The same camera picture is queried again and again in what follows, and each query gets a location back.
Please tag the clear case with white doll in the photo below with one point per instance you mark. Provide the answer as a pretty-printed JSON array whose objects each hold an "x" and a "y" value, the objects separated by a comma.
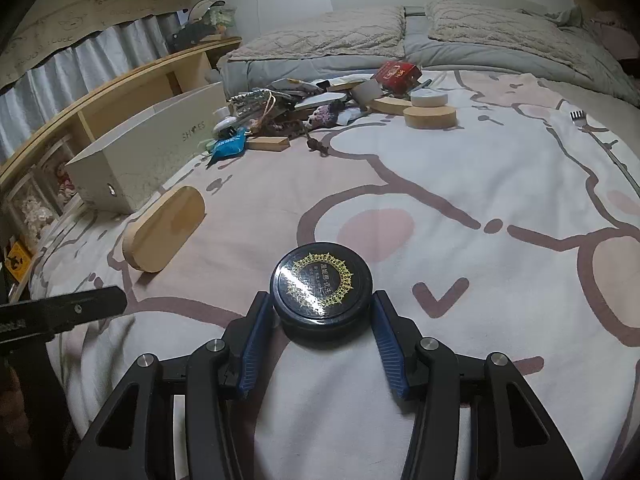
[{"x": 32, "y": 215}]

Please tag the grey quilted pillow left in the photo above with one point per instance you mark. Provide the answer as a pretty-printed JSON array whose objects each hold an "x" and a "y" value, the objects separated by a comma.
[{"x": 325, "y": 35}]

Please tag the black bag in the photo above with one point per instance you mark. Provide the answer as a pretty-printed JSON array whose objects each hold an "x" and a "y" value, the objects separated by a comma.
[{"x": 192, "y": 37}]

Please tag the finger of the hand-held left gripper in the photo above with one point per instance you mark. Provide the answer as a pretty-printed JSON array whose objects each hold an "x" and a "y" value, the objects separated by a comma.
[{"x": 80, "y": 310}]

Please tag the clear case with red doll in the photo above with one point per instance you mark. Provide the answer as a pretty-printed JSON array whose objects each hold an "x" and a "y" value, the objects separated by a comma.
[{"x": 62, "y": 180}]

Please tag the blue snack packet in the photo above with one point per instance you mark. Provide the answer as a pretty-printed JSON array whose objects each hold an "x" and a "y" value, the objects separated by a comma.
[{"x": 230, "y": 146}]

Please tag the grey curtain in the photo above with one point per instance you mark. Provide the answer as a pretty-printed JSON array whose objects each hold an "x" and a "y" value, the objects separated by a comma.
[{"x": 100, "y": 65}]

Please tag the large oval wooden block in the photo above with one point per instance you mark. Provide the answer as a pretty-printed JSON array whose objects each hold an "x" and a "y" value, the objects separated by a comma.
[{"x": 165, "y": 230}]

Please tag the wooden shelf unit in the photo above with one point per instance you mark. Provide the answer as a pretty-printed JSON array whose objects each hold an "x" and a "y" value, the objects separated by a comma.
[{"x": 125, "y": 90}]

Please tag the grey quilted pillow right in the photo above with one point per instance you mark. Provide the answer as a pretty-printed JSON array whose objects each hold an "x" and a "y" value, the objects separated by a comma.
[{"x": 500, "y": 30}]

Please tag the patterned valance cloth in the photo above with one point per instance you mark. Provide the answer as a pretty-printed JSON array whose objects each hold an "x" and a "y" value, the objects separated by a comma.
[{"x": 75, "y": 25}]

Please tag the knitted green pouch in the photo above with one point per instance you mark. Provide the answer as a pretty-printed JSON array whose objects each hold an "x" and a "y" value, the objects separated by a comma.
[{"x": 250, "y": 102}]

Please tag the small oval wooden block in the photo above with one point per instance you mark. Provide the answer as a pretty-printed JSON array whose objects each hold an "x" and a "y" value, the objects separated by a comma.
[{"x": 390, "y": 105}]

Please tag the rectangular wooden bar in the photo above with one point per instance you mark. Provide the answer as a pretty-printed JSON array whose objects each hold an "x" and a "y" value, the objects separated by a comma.
[{"x": 267, "y": 143}]

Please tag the white round box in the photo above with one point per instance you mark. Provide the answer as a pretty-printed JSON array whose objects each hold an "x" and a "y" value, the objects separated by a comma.
[{"x": 429, "y": 97}]

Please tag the grey quilted pillow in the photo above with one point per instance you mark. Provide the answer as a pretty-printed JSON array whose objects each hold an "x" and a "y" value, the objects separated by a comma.
[
  {"x": 500, "y": 30},
  {"x": 325, "y": 35}
]

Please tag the white visor cap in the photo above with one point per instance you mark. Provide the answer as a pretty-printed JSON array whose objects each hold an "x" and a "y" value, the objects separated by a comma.
[{"x": 205, "y": 9}]

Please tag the black round tin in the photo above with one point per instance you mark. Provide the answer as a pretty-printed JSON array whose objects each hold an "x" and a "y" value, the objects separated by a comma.
[{"x": 320, "y": 285}]

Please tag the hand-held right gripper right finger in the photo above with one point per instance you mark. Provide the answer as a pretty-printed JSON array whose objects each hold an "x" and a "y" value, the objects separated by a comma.
[{"x": 390, "y": 350}]

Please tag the grey duvet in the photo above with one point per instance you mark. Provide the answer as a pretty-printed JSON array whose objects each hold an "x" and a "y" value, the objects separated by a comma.
[{"x": 325, "y": 67}]

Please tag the metal back scratcher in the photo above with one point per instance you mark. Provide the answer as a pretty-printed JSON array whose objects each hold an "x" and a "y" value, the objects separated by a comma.
[{"x": 579, "y": 116}]

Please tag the white shoe box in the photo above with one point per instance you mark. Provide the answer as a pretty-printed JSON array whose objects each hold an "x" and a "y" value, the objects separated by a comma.
[{"x": 150, "y": 160}]

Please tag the yellow card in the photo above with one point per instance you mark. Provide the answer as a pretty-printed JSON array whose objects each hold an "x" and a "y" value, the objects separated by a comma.
[{"x": 17, "y": 260}]

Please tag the round wooden disc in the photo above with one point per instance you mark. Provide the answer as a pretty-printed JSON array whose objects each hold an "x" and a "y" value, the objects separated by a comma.
[{"x": 430, "y": 116}]

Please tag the printed blanket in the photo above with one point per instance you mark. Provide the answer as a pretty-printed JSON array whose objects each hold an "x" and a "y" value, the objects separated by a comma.
[{"x": 400, "y": 210}]

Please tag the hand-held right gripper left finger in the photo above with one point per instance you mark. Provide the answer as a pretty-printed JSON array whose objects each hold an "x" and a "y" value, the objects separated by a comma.
[{"x": 252, "y": 350}]

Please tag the purple crochet item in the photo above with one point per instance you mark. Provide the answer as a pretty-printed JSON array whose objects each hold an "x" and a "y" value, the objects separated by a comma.
[{"x": 325, "y": 112}]

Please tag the pink clothes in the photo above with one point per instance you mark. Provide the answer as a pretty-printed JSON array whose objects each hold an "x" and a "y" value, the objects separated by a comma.
[{"x": 615, "y": 37}]

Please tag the red box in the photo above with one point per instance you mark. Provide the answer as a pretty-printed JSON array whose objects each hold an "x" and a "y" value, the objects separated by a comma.
[{"x": 395, "y": 75}]

